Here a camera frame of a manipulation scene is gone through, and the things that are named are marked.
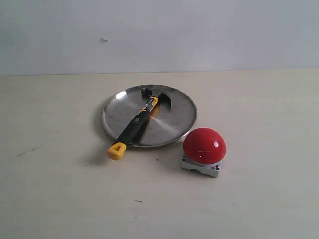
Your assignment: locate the round stainless steel plate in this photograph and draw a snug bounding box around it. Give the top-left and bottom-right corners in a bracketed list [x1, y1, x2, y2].
[101, 85, 197, 148]

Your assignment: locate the black and yellow claw hammer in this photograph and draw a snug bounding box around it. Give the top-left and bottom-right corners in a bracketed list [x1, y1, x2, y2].
[107, 87, 172, 160]

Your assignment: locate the red dome push button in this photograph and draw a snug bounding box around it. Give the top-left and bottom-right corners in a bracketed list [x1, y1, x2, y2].
[181, 128, 226, 177]

